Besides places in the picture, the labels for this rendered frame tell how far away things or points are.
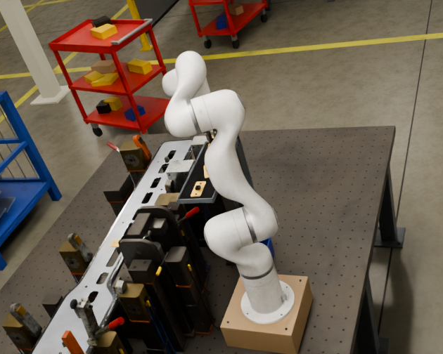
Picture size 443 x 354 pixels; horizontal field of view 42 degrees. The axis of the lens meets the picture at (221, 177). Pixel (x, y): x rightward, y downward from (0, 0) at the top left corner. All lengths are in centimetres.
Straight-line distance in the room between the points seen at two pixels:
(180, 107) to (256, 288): 66
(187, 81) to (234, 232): 47
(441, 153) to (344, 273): 190
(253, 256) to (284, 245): 57
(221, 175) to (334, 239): 84
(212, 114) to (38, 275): 146
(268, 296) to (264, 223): 31
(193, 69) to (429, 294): 188
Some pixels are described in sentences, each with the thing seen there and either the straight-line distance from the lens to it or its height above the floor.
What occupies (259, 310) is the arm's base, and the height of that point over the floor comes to 84.
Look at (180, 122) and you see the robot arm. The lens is 161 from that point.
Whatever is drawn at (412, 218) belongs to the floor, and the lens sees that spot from 350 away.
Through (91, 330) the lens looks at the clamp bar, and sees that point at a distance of 179.
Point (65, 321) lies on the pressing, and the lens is 204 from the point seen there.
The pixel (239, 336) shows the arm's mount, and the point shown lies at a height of 76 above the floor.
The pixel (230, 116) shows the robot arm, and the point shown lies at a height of 155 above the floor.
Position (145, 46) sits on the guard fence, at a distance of 684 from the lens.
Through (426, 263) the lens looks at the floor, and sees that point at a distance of 324.
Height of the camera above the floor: 232
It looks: 34 degrees down
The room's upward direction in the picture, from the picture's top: 18 degrees counter-clockwise
